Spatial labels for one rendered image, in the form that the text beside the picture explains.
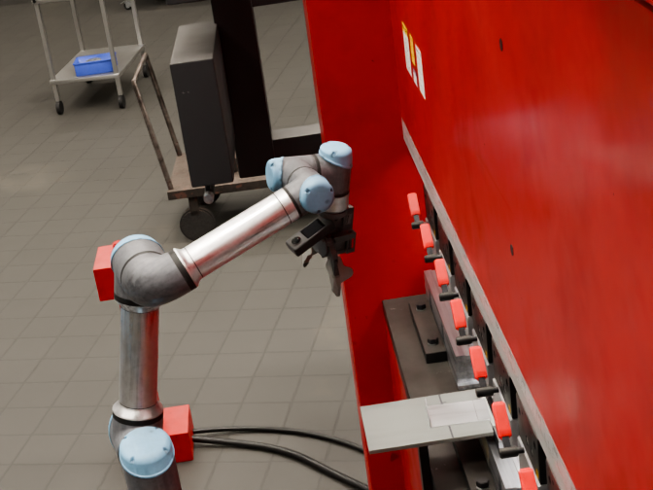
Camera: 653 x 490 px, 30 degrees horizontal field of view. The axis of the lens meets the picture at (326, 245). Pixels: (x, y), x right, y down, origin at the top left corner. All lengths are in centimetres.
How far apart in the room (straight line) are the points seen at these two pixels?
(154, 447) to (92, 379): 250
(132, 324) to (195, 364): 244
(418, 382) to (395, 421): 39
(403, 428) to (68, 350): 305
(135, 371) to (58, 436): 212
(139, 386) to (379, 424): 55
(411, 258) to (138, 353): 98
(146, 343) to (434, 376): 75
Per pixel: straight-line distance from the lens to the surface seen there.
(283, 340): 520
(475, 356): 224
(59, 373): 531
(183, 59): 335
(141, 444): 273
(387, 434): 261
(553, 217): 156
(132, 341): 273
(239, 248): 256
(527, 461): 205
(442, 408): 267
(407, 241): 339
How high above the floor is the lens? 241
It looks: 23 degrees down
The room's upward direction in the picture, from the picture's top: 8 degrees counter-clockwise
